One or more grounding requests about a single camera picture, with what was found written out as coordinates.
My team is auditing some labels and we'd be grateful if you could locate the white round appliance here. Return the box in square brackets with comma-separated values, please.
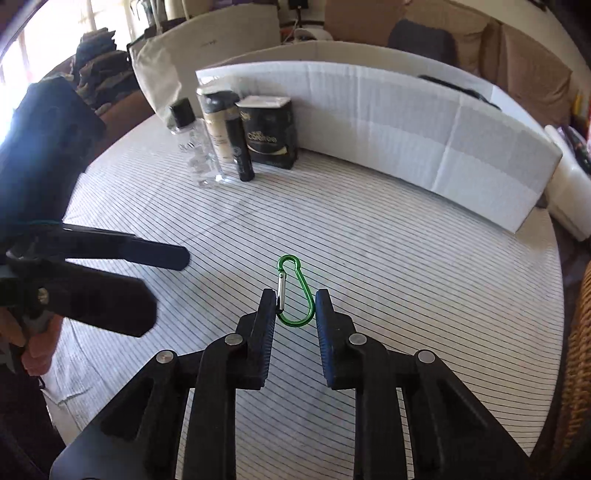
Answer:
[292, 27, 334, 46]

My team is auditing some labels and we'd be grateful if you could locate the dark cushion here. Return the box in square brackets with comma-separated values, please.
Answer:
[387, 18, 459, 65]

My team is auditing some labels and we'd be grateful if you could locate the person's left hand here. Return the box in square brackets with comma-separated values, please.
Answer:
[0, 305, 64, 377]

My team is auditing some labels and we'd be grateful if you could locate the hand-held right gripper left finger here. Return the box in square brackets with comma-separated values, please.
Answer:
[48, 288, 278, 480]

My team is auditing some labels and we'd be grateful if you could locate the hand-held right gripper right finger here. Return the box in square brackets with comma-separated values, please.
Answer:
[314, 288, 536, 480]

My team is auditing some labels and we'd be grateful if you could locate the wicker chair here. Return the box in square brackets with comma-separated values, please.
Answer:
[551, 261, 591, 462]

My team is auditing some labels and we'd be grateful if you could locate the clear bottle with black cap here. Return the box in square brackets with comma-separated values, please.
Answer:
[168, 98, 222, 189]

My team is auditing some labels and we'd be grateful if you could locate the black tube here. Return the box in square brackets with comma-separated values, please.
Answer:
[225, 117, 256, 182]

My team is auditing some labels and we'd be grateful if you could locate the green carabiner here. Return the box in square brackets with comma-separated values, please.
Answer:
[276, 255, 316, 329]

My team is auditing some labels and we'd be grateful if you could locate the desktop with striped tablecloth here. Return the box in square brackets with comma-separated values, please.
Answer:
[44, 111, 566, 480]

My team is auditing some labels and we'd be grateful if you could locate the beige tote bag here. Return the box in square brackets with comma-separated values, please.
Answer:
[131, 13, 282, 127]

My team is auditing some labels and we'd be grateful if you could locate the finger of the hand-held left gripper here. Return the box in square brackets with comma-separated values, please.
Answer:
[31, 260, 158, 339]
[62, 224, 191, 271]

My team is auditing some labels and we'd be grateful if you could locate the black carton with gold print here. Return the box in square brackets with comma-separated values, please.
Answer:
[235, 96, 298, 171]

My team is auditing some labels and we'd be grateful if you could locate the pile of dark clothes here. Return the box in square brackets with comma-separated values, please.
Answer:
[71, 28, 139, 114]

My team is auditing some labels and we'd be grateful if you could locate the white cardboard box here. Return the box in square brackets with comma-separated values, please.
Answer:
[195, 39, 564, 232]

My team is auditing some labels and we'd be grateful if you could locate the beige sofa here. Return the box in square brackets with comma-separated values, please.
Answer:
[323, 0, 578, 127]

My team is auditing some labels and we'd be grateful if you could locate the person's dark clothing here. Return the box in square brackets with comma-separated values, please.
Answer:
[0, 355, 68, 480]

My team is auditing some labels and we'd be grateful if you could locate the beige and black lotion bottle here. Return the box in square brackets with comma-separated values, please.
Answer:
[196, 88, 241, 163]

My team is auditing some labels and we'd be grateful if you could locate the white plastic container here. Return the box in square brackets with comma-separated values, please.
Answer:
[545, 124, 591, 241]

